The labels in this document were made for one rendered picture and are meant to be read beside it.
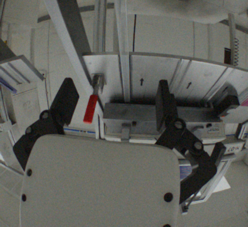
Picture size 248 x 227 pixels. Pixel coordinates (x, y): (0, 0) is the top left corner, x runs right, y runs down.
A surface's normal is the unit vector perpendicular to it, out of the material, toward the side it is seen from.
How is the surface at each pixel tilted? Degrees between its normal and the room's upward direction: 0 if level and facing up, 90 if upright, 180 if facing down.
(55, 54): 90
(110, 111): 135
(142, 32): 90
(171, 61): 45
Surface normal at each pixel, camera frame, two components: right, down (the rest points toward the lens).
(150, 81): -0.09, 0.88
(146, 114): -0.06, -0.47
